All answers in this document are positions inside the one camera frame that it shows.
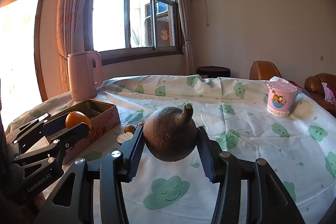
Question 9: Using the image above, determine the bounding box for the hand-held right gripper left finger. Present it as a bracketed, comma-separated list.
[34, 126, 146, 224]

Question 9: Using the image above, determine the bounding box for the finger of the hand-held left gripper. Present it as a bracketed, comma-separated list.
[13, 119, 92, 180]
[5, 112, 52, 157]

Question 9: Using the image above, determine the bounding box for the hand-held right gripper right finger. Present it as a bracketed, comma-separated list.
[197, 126, 306, 224]

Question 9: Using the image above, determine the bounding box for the small orange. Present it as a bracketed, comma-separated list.
[65, 111, 92, 131]

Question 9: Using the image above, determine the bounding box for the purple sugarcane piece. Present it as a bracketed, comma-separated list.
[117, 133, 134, 146]

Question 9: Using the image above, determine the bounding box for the pink metal tin box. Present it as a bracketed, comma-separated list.
[26, 98, 121, 165]

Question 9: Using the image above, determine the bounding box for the large brown bulb with stem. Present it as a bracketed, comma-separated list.
[143, 103, 198, 162]

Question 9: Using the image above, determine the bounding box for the white cloud print tablecloth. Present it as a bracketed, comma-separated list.
[5, 75, 336, 224]

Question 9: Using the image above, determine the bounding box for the pink electric kettle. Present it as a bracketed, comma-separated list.
[67, 51, 103, 102]

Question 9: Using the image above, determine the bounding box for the wooden framed glass door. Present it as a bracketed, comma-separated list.
[0, 0, 61, 130]

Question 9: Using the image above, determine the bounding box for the black round stool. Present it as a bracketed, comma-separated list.
[196, 66, 231, 79]

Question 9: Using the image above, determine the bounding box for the pink cartoon cup with lid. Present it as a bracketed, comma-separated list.
[266, 81, 302, 117]

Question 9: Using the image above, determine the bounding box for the brown leather armchair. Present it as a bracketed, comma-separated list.
[249, 61, 282, 81]

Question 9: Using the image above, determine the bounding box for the pink cushion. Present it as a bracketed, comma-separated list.
[288, 80, 305, 90]

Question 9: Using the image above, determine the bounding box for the sliding window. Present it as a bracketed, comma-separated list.
[87, 0, 184, 59]

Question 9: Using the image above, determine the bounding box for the wide pink curtain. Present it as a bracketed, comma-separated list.
[56, 0, 103, 93]

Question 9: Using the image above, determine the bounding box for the narrow pink curtain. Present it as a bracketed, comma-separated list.
[175, 0, 196, 75]

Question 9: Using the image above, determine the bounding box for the brown leather sofa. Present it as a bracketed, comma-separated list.
[304, 73, 336, 118]

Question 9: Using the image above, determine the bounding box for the floral pillow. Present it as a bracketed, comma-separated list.
[322, 82, 336, 106]

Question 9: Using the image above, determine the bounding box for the white air conditioner pipe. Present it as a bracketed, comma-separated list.
[190, 0, 211, 28]

